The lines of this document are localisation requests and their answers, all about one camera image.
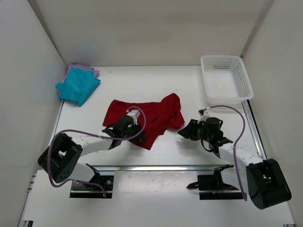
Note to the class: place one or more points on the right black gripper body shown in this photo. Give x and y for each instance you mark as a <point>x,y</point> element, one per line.
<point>195,130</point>

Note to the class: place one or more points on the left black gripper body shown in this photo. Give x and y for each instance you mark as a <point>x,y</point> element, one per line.
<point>133,130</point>

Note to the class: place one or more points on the red t shirt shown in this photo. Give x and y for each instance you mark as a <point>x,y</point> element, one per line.
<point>160,116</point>

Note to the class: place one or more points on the purple t shirt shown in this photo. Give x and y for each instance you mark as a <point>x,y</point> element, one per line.
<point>93,71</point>

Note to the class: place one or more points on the teal t shirt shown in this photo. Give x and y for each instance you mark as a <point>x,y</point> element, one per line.
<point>77,86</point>

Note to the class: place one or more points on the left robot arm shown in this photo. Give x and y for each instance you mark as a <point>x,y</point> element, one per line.
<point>61,158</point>

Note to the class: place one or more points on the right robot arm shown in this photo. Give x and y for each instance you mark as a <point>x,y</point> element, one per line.
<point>261,180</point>

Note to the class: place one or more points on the white plastic basket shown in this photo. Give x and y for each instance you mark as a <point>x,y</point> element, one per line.
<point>225,79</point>

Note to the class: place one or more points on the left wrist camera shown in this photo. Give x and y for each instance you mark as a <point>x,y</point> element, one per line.
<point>134,114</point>

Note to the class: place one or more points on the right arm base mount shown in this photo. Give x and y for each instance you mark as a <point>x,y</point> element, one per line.
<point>212,187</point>

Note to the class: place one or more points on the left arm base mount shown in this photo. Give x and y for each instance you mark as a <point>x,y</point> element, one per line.
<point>88,182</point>

